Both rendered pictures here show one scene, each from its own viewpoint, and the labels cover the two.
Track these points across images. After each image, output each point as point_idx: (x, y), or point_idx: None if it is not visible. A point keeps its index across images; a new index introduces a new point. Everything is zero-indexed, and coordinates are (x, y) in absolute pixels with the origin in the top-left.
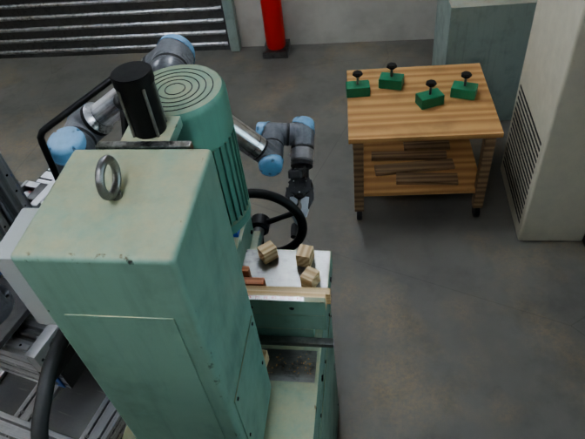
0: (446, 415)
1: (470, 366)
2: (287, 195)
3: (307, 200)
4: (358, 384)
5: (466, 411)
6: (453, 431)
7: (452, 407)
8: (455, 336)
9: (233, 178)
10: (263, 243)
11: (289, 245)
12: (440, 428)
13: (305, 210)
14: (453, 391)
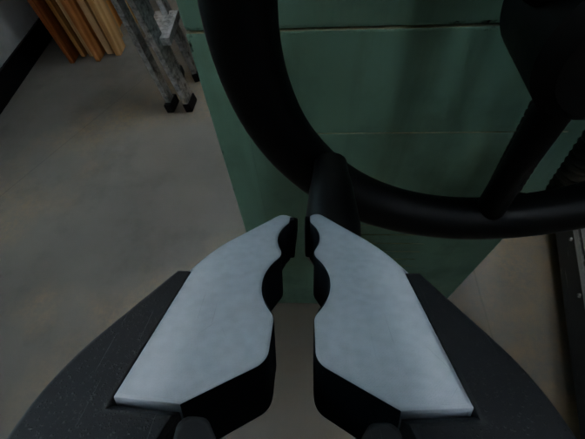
0: (120, 297)
1: (50, 381)
2: (521, 431)
3: (164, 339)
4: None
5: (90, 304)
6: (118, 276)
7: (107, 309)
8: None
9: None
10: (502, 159)
11: (349, 165)
12: (134, 280)
13: (218, 257)
14: (95, 334)
